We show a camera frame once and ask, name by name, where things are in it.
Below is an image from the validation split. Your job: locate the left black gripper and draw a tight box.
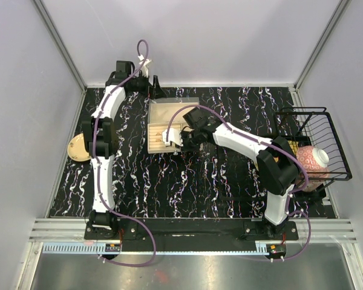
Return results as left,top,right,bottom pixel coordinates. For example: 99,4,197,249
128,71,167,100

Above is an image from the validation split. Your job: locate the beige ring tray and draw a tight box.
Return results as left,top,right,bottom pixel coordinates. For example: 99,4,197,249
147,121,192,154

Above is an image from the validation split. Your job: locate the beige jewelry drawer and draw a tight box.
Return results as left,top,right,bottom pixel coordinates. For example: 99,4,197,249
148,103,192,124

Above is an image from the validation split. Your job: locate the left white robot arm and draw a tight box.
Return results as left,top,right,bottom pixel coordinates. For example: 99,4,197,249
82,55,165,239

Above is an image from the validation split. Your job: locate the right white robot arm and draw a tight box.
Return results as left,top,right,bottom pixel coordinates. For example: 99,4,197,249
178,105,300,240

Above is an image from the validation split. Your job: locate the yellow woven bamboo plate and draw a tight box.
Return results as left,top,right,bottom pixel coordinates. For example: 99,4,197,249
288,140,299,156

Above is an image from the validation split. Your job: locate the yellow patterned plate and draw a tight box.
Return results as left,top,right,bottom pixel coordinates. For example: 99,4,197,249
67,133,91,162

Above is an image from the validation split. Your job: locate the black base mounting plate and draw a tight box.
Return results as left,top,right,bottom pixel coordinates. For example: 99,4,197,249
84,218,299,241

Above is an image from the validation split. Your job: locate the white pink patterned bowl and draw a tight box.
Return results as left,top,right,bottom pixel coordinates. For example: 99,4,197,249
296,146,330,192

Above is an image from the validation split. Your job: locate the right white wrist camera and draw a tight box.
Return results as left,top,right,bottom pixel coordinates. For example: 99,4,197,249
162,128,183,147

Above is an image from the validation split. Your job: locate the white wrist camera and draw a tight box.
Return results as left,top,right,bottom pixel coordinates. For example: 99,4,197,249
162,128,183,147
138,54,152,78

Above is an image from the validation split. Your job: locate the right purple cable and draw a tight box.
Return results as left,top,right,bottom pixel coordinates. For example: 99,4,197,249
166,105,313,261

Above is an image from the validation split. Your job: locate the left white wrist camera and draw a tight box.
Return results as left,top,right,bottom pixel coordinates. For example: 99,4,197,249
138,54,152,78

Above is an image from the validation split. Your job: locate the black wire dish rack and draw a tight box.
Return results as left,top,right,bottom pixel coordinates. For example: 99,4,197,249
274,107,352,182

